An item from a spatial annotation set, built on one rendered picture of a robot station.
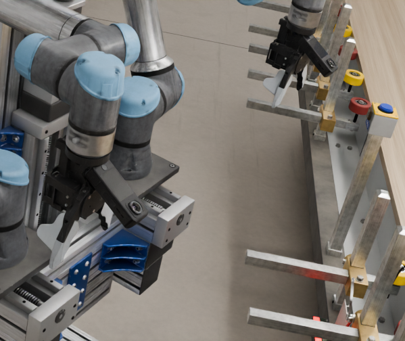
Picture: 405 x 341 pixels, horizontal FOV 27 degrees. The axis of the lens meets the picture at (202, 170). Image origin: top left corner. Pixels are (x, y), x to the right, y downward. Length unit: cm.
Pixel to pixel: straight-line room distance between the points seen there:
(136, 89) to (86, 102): 84
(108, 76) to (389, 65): 250
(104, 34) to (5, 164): 44
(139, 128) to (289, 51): 41
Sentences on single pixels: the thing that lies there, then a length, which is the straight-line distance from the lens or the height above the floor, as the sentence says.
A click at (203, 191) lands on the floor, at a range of 412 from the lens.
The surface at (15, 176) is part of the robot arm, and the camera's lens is 173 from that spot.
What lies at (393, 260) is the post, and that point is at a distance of 210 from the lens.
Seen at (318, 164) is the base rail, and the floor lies 70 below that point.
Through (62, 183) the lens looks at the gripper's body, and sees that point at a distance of 138.
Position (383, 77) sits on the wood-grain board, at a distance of 353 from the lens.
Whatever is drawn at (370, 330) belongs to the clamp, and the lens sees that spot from 221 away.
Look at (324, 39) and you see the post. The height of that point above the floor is 91.
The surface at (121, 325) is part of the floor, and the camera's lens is 328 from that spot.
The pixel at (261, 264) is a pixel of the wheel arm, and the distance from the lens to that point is 235.
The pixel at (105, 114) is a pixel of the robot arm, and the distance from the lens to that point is 129.
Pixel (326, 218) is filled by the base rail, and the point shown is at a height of 70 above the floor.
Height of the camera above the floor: 222
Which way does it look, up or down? 31 degrees down
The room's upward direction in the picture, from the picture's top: 14 degrees clockwise
